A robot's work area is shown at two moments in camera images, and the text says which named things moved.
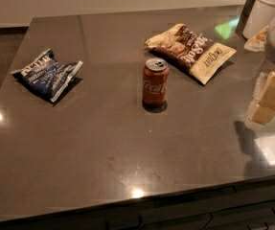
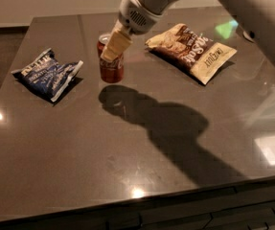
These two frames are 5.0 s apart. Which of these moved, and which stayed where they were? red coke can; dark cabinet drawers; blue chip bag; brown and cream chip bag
Moved: red coke can
Stayed: brown and cream chip bag; dark cabinet drawers; blue chip bag
